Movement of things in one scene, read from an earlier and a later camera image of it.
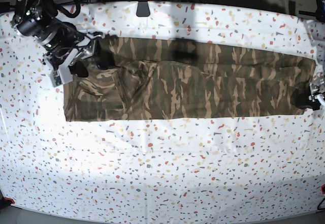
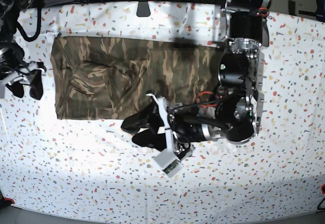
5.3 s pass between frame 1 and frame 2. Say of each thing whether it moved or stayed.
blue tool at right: stayed
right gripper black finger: moved
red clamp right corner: stayed
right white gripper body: moved
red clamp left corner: stayed
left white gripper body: moved
